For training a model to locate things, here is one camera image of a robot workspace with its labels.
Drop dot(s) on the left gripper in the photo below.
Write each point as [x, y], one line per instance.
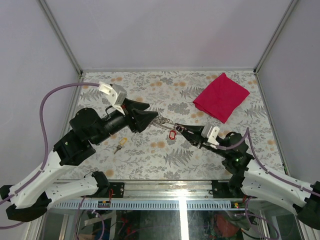
[137, 118]

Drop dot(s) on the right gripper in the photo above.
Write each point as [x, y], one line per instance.
[193, 134]

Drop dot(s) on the metal ring key organizer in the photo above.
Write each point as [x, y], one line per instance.
[168, 124]

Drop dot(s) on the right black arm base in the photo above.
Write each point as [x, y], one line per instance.
[228, 189]

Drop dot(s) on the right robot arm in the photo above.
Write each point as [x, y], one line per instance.
[252, 178]

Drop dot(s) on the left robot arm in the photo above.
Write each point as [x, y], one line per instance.
[36, 194]

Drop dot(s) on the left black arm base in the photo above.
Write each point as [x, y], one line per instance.
[110, 188]

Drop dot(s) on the magenta folded cloth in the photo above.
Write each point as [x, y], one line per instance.
[220, 98]

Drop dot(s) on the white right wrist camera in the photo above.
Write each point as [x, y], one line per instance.
[211, 132]

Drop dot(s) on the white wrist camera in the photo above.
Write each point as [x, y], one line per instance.
[115, 94]
[211, 132]

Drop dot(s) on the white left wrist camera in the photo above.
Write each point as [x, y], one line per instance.
[115, 94]

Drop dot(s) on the aluminium front rail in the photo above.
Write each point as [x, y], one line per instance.
[157, 195]

